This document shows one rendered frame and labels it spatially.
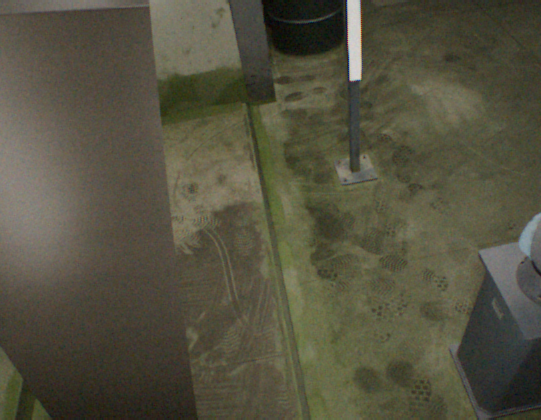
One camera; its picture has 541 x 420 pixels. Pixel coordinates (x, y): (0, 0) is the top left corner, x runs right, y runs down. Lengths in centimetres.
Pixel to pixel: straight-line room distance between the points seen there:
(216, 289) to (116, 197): 154
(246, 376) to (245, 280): 46
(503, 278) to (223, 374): 112
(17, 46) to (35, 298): 46
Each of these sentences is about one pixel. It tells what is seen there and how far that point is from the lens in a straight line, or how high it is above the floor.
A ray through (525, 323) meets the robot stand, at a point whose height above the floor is 64.
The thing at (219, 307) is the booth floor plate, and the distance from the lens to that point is 216.
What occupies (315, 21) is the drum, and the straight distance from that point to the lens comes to 355.
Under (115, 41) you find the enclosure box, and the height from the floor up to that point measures 160.
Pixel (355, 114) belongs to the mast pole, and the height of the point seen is 40.
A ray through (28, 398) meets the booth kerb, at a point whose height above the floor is 11.
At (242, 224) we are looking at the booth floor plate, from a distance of 242.
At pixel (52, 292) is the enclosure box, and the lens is 88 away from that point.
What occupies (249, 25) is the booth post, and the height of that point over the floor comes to 57.
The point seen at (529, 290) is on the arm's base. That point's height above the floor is 67.
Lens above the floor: 183
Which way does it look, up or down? 46 degrees down
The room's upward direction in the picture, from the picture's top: 11 degrees counter-clockwise
